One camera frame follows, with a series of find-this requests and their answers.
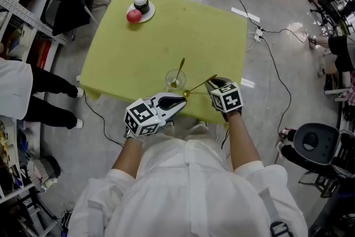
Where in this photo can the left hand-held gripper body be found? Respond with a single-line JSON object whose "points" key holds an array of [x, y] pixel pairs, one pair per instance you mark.
{"points": [[144, 116]]}

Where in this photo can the black jar with white lid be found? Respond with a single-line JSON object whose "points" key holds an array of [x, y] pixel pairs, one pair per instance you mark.
{"points": [[141, 2]]}

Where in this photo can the red apple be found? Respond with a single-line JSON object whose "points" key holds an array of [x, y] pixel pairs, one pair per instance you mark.
{"points": [[134, 16]]}

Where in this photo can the gold spoon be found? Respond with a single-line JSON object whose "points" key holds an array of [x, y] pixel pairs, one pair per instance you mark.
{"points": [[198, 86], [178, 72]]}

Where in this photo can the person's beige trousers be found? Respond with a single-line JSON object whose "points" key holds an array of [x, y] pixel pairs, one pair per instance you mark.
{"points": [[188, 131]]}

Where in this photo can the white plate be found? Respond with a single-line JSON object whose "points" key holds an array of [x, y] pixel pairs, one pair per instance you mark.
{"points": [[148, 14]]}

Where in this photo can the green tablecloth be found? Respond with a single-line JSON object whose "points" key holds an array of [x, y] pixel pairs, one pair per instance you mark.
{"points": [[155, 47]]}

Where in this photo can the grey black moulded seat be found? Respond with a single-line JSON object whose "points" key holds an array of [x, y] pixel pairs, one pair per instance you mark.
{"points": [[316, 144]]}

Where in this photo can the black office chair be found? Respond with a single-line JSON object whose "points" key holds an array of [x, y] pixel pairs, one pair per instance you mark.
{"points": [[332, 2]]}

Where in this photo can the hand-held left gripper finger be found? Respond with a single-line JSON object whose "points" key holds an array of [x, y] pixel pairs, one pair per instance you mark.
{"points": [[175, 111], [173, 94]]}

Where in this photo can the white metal shelf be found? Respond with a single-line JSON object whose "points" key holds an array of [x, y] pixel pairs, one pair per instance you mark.
{"points": [[25, 14]]}

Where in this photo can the clear glass cup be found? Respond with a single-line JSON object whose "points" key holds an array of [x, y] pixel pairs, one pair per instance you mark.
{"points": [[170, 79]]}

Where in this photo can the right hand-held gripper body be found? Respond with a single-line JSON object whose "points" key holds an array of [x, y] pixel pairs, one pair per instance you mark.
{"points": [[227, 98]]}

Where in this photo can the white power strip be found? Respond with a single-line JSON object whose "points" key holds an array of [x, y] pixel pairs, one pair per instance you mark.
{"points": [[258, 34]]}

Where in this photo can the person's right forearm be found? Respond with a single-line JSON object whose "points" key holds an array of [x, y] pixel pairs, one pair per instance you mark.
{"points": [[244, 144]]}

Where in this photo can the person's left forearm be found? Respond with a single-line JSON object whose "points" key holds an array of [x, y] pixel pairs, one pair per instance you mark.
{"points": [[127, 156]]}

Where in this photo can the person's white shirt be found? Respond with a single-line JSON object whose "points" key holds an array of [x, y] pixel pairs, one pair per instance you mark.
{"points": [[183, 191]]}

